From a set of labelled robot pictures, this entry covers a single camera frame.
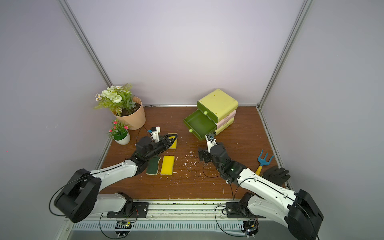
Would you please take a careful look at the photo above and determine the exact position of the pink flowers small plant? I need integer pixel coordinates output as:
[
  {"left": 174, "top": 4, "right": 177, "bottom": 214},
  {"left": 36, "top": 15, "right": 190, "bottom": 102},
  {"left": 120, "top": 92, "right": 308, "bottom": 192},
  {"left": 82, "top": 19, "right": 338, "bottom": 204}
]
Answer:
[{"left": 109, "top": 120, "right": 128, "bottom": 141}]

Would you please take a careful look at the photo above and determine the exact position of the yellow side up sponge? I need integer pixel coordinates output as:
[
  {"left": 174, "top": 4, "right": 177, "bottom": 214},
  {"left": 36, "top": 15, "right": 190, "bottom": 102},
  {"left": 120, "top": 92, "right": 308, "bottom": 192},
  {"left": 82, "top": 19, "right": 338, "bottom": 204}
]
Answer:
[{"left": 169, "top": 133, "right": 178, "bottom": 149}]

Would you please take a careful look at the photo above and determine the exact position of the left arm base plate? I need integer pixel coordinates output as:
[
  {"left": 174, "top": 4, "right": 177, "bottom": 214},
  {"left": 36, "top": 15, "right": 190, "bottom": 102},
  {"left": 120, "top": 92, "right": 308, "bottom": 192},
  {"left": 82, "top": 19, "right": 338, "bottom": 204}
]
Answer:
[{"left": 107, "top": 202, "right": 149, "bottom": 219}]

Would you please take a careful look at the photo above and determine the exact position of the left black base cable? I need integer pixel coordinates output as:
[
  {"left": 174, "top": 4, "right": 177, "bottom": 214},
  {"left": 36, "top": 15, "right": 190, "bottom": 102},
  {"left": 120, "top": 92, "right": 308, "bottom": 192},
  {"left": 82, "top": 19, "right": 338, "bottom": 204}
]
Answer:
[{"left": 98, "top": 209, "right": 139, "bottom": 240}]

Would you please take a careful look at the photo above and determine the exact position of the black base cable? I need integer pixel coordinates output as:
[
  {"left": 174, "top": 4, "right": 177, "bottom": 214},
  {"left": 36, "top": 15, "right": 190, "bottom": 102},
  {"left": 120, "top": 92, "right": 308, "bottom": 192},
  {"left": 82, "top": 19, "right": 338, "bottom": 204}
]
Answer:
[
  {"left": 98, "top": 209, "right": 139, "bottom": 240},
  {"left": 214, "top": 204, "right": 248, "bottom": 237}
]

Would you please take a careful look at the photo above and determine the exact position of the right electronics board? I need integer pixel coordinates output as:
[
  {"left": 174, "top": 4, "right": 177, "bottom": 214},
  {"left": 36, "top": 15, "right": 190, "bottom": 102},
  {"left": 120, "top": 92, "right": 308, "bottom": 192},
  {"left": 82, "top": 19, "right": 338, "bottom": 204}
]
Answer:
[{"left": 243, "top": 219, "right": 260, "bottom": 238}]

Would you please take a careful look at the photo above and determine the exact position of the large yellow sponge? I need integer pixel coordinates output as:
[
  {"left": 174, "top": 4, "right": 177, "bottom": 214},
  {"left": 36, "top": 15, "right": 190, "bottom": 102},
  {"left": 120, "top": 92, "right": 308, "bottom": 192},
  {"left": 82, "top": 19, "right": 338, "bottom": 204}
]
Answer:
[{"left": 160, "top": 156, "right": 175, "bottom": 176}]

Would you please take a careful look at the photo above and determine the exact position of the blue garden rake tool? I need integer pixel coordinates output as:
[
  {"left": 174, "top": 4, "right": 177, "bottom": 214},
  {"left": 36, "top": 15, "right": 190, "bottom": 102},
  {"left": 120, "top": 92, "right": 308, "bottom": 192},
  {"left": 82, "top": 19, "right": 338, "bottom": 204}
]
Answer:
[{"left": 255, "top": 150, "right": 275, "bottom": 176}]

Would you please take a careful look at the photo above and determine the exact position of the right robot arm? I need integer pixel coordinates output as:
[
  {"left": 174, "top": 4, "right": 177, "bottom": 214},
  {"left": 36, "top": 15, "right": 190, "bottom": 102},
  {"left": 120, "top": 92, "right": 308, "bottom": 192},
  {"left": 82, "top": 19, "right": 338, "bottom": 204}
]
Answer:
[{"left": 198, "top": 144, "right": 324, "bottom": 240}]

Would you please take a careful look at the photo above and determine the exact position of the electronics board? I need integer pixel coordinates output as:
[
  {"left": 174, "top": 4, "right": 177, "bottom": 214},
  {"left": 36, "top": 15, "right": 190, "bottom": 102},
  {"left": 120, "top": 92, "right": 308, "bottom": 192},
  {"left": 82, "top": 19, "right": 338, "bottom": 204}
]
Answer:
[
  {"left": 115, "top": 222, "right": 133, "bottom": 238},
  {"left": 243, "top": 219, "right": 260, "bottom": 238}
]

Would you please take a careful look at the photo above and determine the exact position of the left electronics board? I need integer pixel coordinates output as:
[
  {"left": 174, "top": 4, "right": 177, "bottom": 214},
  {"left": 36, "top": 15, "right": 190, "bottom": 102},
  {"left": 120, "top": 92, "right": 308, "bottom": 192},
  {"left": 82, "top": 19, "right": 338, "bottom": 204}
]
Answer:
[{"left": 115, "top": 222, "right": 133, "bottom": 238}]

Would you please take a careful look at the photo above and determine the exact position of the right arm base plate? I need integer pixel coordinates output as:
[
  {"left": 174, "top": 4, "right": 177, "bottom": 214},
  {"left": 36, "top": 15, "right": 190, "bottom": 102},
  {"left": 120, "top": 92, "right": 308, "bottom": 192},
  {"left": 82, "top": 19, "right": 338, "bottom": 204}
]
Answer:
[{"left": 225, "top": 202, "right": 254, "bottom": 219}]

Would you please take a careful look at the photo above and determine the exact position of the small white flower pot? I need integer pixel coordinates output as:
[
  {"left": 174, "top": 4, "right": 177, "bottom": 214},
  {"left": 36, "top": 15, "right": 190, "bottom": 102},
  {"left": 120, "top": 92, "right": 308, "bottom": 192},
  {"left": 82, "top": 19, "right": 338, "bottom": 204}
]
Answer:
[{"left": 113, "top": 130, "right": 131, "bottom": 146}]

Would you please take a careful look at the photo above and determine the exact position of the white flowers green plant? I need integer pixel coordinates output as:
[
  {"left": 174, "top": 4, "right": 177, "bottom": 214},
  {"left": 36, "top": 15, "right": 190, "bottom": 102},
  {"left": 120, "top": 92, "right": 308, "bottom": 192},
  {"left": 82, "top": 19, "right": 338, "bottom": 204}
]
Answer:
[{"left": 94, "top": 84, "right": 140, "bottom": 117}]

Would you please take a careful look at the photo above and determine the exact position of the aluminium front rail frame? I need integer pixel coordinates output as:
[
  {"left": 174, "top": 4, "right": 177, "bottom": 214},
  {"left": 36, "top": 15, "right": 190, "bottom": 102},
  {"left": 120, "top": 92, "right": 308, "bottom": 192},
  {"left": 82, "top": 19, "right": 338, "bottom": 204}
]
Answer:
[{"left": 56, "top": 194, "right": 273, "bottom": 240}]

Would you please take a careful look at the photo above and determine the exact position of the yellow green sponge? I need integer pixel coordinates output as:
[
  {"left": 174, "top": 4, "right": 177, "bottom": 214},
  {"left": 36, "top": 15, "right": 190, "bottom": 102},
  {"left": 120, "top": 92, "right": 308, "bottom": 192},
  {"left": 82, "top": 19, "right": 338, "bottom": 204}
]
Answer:
[{"left": 146, "top": 157, "right": 161, "bottom": 176}]

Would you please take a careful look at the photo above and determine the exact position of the black glove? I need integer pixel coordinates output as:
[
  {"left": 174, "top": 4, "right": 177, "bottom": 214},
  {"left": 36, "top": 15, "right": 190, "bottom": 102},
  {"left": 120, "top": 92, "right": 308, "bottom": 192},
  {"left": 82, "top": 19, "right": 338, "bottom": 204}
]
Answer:
[{"left": 262, "top": 166, "right": 291, "bottom": 186}]

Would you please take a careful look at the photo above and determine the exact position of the right black base cable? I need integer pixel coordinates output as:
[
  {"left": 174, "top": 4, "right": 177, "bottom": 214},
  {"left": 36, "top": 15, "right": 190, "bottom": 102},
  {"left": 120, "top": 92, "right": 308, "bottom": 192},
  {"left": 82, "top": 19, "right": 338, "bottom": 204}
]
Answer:
[{"left": 214, "top": 204, "right": 248, "bottom": 237}]

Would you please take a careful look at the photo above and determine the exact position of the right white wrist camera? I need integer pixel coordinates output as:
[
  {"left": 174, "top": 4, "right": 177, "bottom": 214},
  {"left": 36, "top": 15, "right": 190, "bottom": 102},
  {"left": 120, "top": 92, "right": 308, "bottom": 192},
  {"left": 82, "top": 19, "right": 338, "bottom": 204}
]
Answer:
[{"left": 206, "top": 133, "right": 217, "bottom": 153}]

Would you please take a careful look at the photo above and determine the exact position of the green drawer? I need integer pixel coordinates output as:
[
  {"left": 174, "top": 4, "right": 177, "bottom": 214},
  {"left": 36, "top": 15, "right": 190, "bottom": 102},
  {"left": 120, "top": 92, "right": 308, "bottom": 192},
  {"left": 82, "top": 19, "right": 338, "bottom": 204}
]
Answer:
[
  {"left": 197, "top": 101, "right": 219, "bottom": 123},
  {"left": 183, "top": 110, "right": 217, "bottom": 141}
]

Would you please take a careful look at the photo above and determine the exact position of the green pink drawer cabinet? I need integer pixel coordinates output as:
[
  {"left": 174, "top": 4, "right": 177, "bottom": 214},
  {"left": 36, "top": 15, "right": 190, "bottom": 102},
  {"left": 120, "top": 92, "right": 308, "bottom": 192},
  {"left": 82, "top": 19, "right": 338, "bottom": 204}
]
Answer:
[{"left": 198, "top": 89, "right": 239, "bottom": 136}]

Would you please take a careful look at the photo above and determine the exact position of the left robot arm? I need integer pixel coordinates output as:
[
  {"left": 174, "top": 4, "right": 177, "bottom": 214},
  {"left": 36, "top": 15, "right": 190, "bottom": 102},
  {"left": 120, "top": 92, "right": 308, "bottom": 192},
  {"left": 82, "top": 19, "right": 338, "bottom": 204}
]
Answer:
[{"left": 50, "top": 134, "right": 178, "bottom": 223}]

